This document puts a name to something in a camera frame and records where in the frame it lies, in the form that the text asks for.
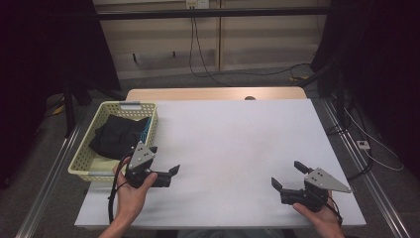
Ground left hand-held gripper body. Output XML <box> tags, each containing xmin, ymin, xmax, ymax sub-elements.
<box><xmin>124</xmin><ymin>141</ymin><xmax>173</xmax><ymax>189</ymax></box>

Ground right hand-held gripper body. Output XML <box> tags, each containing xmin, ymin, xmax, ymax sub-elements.
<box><xmin>279</xmin><ymin>167</ymin><xmax>353</xmax><ymax>213</ymax></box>

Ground black shorts with blue print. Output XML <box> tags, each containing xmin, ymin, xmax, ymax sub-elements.
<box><xmin>88</xmin><ymin>114</ymin><xmax>154</xmax><ymax>161</ymax></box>

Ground pale yellow plastic basket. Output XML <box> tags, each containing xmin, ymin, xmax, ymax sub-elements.
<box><xmin>67</xmin><ymin>100</ymin><xmax>159</xmax><ymax>183</ymax></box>

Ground person's right hand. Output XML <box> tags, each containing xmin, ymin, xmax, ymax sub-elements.
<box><xmin>292</xmin><ymin>190</ymin><xmax>345</xmax><ymax>238</ymax></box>

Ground person's left hand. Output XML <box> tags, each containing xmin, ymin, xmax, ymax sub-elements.
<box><xmin>112</xmin><ymin>165</ymin><xmax>158</xmax><ymax>226</ymax></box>

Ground white board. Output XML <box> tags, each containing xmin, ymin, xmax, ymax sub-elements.
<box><xmin>74</xmin><ymin>98</ymin><xmax>367</xmax><ymax>230</ymax></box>

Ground black stand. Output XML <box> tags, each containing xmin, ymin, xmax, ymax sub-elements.
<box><xmin>61</xmin><ymin>73</ymin><xmax>127</xmax><ymax>139</ymax></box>

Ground black curtain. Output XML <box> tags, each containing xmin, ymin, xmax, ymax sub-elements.
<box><xmin>310</xmin><ymin>0</ymin><xmax>420</xmax><ymax>179</ymax></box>
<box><xmin>0</xmin><ymin>0</ymin><xmax>122</xmax><ymax>190</ymax></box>

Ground black horizontal bar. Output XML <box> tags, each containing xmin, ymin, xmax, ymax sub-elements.
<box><xmin>95</xmin><ymin>6</ymin><xmax>333</xmax><ymax>21</ymax></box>

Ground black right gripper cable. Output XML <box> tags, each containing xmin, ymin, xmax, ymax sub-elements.
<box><xmin>325</xmin><ymin>194</ymin><xmax>344</xmax><ymax>226</ymax></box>

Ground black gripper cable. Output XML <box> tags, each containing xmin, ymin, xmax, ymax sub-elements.
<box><xmin>107</xmin><ymin>155</ymin><xmax>132</xmax><ymax>225</ymax></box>
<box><xmin>325</xmin><ymin>194</ymin><xmax>344</xmax><ymax>226</ymax></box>

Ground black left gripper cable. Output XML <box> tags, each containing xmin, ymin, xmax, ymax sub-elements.
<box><xmin>107</xmin><ymin>155</ymin><xmax>132</xmax><ymax>225</ymax></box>

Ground black floor cable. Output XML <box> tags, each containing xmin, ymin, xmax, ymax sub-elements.
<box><xmin>325</xmin><ymin>98</ymin><xmax>374</xmax><ymax>181</ymax></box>

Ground metal floor rail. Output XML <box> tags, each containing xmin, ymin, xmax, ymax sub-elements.
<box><xmin>14</xmin><ymin>122</ymin><xmax>83</xmax><ymax>238</ymax></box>
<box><xmin>321</xmin><ymin>98</ymin><xmax>412</xmax><ymax>238</ymax></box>

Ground white floor cable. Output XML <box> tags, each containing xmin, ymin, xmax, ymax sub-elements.
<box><xmin>343</xmin><ymin>105</ymin><xmax>405</xmax><ymax>173</ymax></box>

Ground black hanging cable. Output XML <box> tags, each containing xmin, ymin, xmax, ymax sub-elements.
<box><xmin>187</xmin><ymin>8</ymin><xmax>313</xmax><ymax>87</ymax></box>

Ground white wall socket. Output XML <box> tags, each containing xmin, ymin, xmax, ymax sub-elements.
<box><xmin>185</xmin><ymin>0</ymin><xmax>210</xmax><ymax>10</ymax></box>

